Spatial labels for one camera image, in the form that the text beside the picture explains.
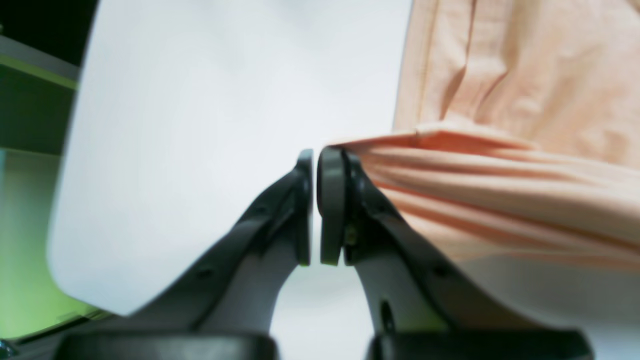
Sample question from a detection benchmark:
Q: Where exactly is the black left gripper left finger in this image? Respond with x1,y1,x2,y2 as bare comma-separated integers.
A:
54,150,314,360

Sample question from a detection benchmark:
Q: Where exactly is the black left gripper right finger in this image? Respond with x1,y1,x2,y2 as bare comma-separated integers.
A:
318,148,595,360

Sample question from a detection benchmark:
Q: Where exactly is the peach T-shirt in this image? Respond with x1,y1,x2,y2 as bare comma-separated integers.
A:
339,0,640,271

